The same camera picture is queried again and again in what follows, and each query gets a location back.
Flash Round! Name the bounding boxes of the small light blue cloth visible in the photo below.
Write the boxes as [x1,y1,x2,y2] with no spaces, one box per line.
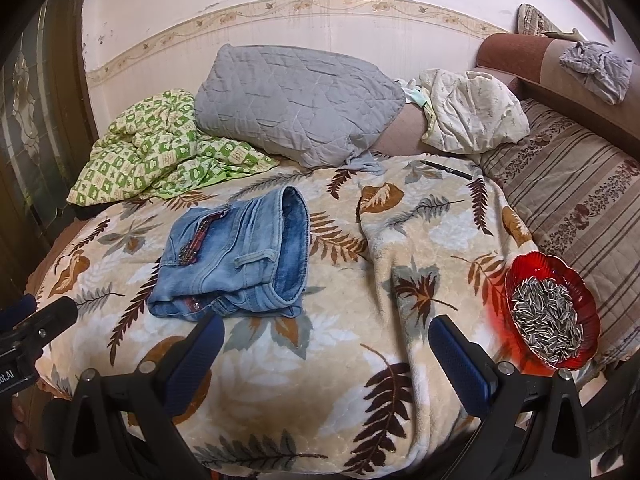
[395,79,432,111]

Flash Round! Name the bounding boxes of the beige leaf print blanket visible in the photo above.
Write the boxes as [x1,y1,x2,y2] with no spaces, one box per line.
[22,152,608,478]

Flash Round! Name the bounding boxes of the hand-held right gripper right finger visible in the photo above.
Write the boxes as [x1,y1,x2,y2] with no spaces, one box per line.
[429,314,593,480]

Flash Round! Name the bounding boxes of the grey quilted pillow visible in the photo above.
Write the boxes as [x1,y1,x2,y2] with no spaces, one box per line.
[194,44,407,170]

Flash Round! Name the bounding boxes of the pile of sunflower seeds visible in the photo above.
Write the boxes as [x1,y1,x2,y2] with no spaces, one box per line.
[511,276,585,363]

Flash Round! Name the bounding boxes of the striped floral sofa cover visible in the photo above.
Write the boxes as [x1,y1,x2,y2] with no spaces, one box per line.
[480,97,640,361]

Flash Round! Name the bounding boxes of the brown sofa backrest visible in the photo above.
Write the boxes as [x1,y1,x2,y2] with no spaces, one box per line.
[472,32,640,171]

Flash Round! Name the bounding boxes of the grey crumpled cloth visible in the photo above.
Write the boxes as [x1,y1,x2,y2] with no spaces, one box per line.
[559,41,635,106]

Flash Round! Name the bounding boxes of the green checkered blanket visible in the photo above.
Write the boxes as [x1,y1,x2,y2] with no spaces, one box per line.
[66,89,280,207]

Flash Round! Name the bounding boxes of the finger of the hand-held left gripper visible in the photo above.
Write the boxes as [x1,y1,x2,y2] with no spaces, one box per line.
[10,296,79,348]
[0,294,37,333]

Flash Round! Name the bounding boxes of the red glass bowl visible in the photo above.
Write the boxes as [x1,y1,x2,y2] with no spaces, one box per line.
[504,254,601,371]

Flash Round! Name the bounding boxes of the black pen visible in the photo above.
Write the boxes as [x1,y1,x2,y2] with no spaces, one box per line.
[420,160,473,181]

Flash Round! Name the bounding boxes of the patterned cushion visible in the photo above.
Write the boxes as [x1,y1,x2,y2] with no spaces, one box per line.
[516,4,563,36]

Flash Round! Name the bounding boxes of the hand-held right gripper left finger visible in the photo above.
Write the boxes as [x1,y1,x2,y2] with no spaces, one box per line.
[50,312,226,480]

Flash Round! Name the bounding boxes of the dark stained glass door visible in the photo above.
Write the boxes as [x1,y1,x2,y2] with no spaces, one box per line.
[0,0,96,286]

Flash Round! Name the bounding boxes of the blue denim pants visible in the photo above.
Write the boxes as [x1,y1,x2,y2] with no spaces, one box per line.
[146,185,310,322]

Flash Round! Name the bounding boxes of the white crumpled cloth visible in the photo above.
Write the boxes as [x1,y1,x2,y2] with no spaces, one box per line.
[419,69,531,153]

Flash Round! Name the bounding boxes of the small grey cloth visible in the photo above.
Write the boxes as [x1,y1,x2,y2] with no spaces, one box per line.
[345,152,386,176]

